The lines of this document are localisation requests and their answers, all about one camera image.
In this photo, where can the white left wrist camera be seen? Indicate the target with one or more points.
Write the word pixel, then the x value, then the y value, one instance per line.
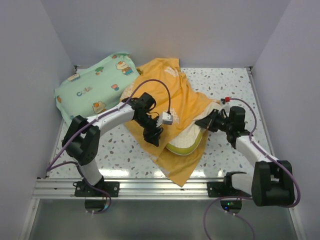
pixel 165 118

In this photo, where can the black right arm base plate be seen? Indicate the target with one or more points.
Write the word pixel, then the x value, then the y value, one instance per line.
pixel 217 189

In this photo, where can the cream quilted pillow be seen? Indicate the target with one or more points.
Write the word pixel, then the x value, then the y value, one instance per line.
pixel 183 136

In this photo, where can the green cartoon bear pillow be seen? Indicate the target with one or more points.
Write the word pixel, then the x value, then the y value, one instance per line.
pixel 96 89

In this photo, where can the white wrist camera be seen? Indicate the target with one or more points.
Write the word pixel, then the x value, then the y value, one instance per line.
pixel 225 104
pixel 165 118

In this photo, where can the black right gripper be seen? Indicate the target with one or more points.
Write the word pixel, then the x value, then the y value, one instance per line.
pixel 208 122

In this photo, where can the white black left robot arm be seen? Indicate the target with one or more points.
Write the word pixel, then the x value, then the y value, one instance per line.
pixel 81 141

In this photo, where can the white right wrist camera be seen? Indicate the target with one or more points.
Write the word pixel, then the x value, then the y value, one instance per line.
pixel 225 104

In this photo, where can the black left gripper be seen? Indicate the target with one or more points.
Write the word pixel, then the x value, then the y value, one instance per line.
pixel 152 136

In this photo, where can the orange mickey mouse pillowcase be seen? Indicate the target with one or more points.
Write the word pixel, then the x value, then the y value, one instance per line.
pixel 152 79

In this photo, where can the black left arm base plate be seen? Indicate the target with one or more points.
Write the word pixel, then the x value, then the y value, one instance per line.
pixel 83 190

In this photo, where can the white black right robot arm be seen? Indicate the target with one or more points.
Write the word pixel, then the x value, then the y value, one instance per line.
pixel 271 183

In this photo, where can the aluminium mounting rail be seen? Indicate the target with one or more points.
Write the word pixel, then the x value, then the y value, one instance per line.
pixel 129 189

